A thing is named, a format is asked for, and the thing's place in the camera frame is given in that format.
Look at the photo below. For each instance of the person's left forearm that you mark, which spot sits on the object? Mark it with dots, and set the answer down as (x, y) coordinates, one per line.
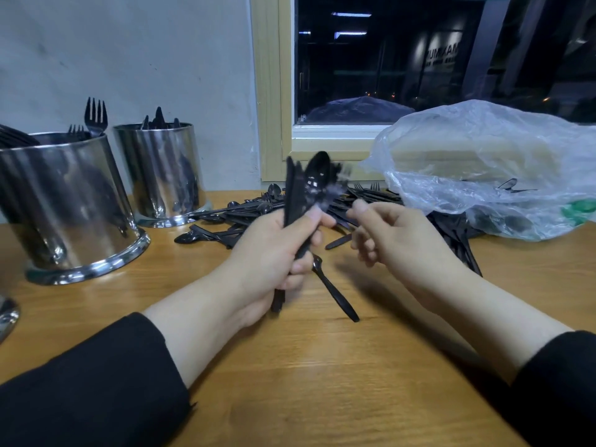
(102, 391)

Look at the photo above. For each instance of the clear plastic bag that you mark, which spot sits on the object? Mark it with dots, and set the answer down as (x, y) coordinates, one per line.
(493, 163)

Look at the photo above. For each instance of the lone black plastic knife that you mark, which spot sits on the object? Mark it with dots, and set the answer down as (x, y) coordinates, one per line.
(321, 172)

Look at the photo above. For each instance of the pile of black plastic cutlery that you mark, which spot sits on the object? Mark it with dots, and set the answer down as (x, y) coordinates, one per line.
(242, 218)

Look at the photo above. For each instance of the dark parked car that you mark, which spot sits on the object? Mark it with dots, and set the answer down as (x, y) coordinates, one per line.
(359, 110)

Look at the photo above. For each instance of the person's right forearm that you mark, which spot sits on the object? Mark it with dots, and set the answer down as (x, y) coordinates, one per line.
(540, 367)

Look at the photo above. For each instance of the bundle of black cutlery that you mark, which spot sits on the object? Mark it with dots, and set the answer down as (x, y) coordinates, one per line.
(144, 122)
(14, 137)

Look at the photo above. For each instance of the person's left hand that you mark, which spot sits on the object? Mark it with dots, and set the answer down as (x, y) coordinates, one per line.
(265, 265)

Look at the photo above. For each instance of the person's right hand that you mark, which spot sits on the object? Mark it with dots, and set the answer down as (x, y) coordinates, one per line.
(410, 246)

